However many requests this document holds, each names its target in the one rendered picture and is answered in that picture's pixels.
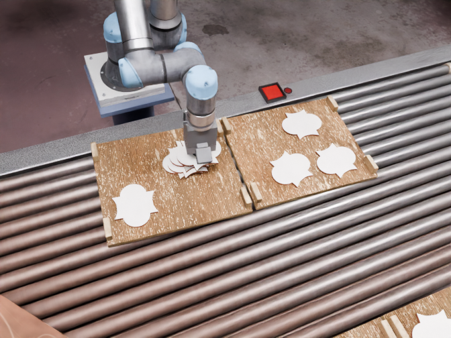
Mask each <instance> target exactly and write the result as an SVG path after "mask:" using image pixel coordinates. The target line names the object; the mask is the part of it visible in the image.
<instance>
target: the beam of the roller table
mask: <svg viewBox="0 0 451 338"><path fill-rule="evenodd" d="M449 62H451V44H450V45H447V46H441V47H438V48H433V49H430V50H425V51H422V52H416V53H413V54H408V55H405V56H400V57H396V58H392V59H388V60H383V61H380V62H375V63H372V64H367V65H364V66H359V67H356V68H350V69H347V70H342V71H339V72H334V73H331V74H325V75H322V76H317V77H314V78H309V79H305V80H300V81H297V82H292V83H289V84H284V85H281V88H282V89H283V91H284V88H287V87H288V88H290V89H292V93H290V94H287V93H285V94H286V96H287V98H286V99H285V100H282V101H277V102H274V103H269V104H267V103H266V101H265V100H264V98H263V97H262V95H261V94H260V92H259V91H256V92H253V93H248V94H245V95H240V96H236V97H231V98H228V99H223V100H220V101H216V102H215V119H219V120H221V118H222V117H226V118H231V117H237V116H241V115H247V114H251V113H257V112H261V111H266V110H270V109H276V108H279V107H283V106H286V105H291V104H294V103H298V102H301V101H306V100H310V99H314V98H317V97H322V96H325V95H330V94H333V93H337V92H340V91H345V90H348V89H353V88H356V87H361V86H364V85H369V84H372V83H375V82H379V81H382V80H387V79H390V78H395V77H398V76H403V75H406V74H411V73H413V72H418V71H421V70H426V69H429V68H433V67H437V66H441V65H443V64H445V63H449ZM185 110H187V109H181V110H178V111H173V112H170V113H165V114H162V115H157V116H153V117H149V118H145V119H140V120H137V121H132V122H129V123H124V124H120V125H115V126H112V127H107V128H104V129H98V130H95V131H90V132H87V133H82V134H79V135H74V136H70V137H66V138H62V139H58V140H54V141H51V142H46V143H42V144H38V145H34V146H29V147H26V148H21V149H18V150H13V151H10V152H4V153H1V154H0V180H1V179H4V178H9V177H11V176H16V175H19V174H24V173H27V172H31V171H34V170H39V169H43V168H47V167H50V166H55V165H58V164H63V163H66V162H70V161H73V160H78V159H81V158H86V157H89V156H92V152H91V142H96V144H100V143H105V142H111V141H115V140H119V139H126V138H130V137H137V136H141V135H148V134H152V133H158V132H163V131H169V130H174V129H180V128H183V113H184V112H185Z"/></svg>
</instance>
